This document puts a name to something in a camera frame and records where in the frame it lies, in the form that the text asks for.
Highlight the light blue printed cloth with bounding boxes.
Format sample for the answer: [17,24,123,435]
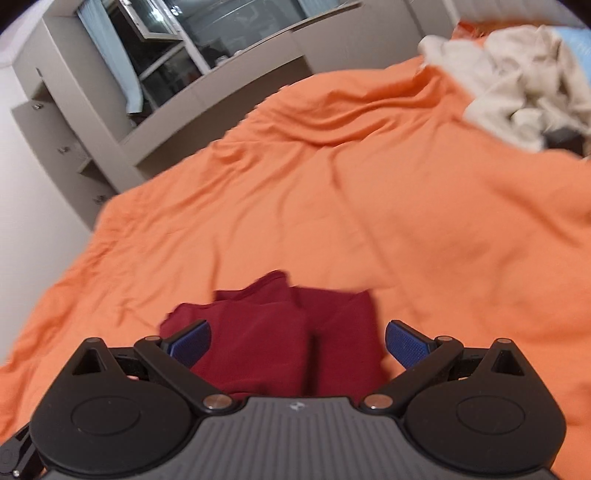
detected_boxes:
[551,25,591,63]

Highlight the orange bed blanket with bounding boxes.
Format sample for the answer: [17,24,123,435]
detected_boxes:
[0,22,591,480]

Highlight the beige crumpled clothes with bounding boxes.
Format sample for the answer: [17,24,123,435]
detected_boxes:
[418,25,591,153]

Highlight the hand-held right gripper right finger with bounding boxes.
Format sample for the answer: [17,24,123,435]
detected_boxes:
[361,320,528,414]

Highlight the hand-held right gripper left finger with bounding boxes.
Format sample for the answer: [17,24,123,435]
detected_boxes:
[69,319,234,414]

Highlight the glass window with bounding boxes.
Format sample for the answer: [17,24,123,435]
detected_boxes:
[76,0,362,114]

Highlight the light blue curtain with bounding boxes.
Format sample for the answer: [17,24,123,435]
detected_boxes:
[76,0,143,114]

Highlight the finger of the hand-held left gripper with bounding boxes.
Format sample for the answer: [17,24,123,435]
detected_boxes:
[0,427,48,480]

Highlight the dark red knit sweater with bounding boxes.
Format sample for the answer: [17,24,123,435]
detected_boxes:
[159,270,389,400]

